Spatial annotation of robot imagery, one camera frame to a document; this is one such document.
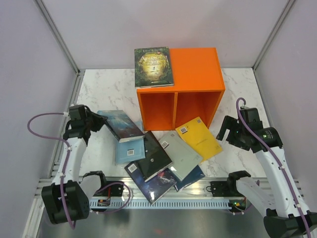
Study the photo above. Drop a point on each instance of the orange wooden shelf box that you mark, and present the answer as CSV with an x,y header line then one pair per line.
x,y
197,91

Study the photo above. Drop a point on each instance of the dark galaxy cover book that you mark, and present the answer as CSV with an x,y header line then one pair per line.
x,y
155,188

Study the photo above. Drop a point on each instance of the grey-green book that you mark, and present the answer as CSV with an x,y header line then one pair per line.
x,y
183,156

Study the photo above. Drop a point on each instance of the black cover book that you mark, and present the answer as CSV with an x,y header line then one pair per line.
x,y
156,159

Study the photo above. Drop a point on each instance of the right aluminium frame post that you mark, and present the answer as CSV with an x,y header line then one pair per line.
x,y
274,32

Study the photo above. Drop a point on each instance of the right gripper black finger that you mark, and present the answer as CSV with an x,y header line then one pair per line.
x,y
228,123
233,137

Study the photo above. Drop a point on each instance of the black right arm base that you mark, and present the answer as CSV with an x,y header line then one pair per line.
x,y
219,189

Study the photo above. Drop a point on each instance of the dark blue book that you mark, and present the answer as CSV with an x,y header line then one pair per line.
x,y
195,175

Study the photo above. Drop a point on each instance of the aluminium frame post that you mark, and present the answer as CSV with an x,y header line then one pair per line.
x,y
57,35
274,32

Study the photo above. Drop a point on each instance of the Alice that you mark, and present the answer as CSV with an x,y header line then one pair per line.
x,y
153,67

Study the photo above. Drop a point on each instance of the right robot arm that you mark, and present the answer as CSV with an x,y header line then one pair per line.
x,y
285,213

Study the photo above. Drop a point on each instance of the light blue book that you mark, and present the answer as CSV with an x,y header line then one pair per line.
x,y
129,151

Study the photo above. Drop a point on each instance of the left aluminium frame post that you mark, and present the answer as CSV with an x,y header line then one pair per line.
x,y
57,35

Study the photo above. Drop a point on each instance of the white slotted cable duct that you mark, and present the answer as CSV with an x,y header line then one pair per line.
x,y
134,203

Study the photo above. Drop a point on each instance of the yellow book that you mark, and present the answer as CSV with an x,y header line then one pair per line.
x,y
196,134

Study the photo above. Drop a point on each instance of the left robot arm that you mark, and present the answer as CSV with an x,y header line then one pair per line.
x,y
67,198

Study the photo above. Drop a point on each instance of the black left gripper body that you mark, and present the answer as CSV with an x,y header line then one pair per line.
x,y
93,127

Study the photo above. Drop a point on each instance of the teal ocean cover book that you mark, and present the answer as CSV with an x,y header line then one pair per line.
x,y
121,126

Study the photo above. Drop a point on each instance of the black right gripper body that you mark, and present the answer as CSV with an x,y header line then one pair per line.
x,y
241,143

